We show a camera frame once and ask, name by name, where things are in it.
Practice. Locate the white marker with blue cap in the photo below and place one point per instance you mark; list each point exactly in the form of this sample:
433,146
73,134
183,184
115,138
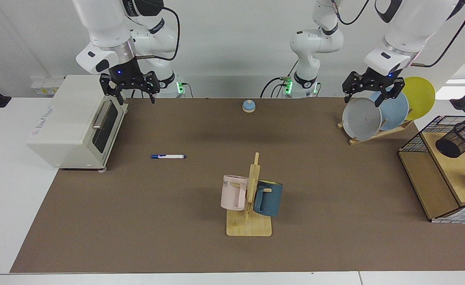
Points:
169,156

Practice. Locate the wooden plate rack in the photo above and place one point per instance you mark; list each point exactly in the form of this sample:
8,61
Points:
375,135

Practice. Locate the pink mug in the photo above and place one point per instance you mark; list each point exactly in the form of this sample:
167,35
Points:
230,194

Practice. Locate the teal mug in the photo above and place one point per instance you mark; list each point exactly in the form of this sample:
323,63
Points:
272,198

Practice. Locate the brown table cloth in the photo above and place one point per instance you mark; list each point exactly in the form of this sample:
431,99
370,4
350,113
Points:
177,221

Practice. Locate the pale toaster oven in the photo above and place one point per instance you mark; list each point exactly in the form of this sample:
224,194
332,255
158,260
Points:
70,118

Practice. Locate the yellow plate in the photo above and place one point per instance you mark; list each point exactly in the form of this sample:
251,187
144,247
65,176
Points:
420,97

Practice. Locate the light blue plate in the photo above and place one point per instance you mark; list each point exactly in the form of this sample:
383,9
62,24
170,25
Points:
395,113

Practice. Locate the wooden cup stand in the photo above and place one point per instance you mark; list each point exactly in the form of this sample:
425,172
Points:
252,227

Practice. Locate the black mesh pen holder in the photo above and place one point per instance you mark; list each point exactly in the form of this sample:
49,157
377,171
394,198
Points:
454,144

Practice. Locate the grey plate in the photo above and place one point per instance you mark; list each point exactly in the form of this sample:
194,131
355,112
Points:
361,120

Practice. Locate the small blue round bell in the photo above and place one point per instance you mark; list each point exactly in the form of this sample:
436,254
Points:
248,105

